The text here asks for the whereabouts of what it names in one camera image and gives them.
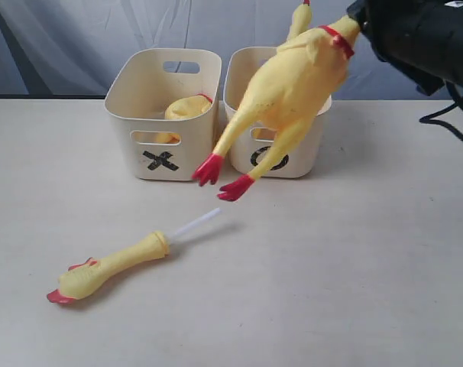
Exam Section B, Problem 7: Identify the cream bin marked O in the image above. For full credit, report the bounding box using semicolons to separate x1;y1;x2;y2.
223;47;332;179

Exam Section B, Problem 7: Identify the headless yellow chicken body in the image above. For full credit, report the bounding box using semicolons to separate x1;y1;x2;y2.
152;93;212;145

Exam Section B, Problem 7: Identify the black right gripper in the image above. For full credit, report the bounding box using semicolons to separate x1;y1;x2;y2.
346;0;390;61

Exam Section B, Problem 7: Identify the cream bin marked X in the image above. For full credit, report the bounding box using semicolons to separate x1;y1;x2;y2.
104;48;222;181

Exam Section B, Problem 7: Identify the blue backdrop curtain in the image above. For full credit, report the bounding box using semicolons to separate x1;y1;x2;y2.
0;0;463;101

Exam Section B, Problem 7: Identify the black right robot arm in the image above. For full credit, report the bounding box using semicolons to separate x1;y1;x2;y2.
346;0;463;96

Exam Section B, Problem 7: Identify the detached chicken head with tube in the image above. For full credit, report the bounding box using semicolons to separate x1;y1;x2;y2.
47;208;221;304

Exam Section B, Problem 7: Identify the yellow rubber chicken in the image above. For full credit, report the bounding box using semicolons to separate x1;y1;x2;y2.
252;0;315;141
192;15;361;202

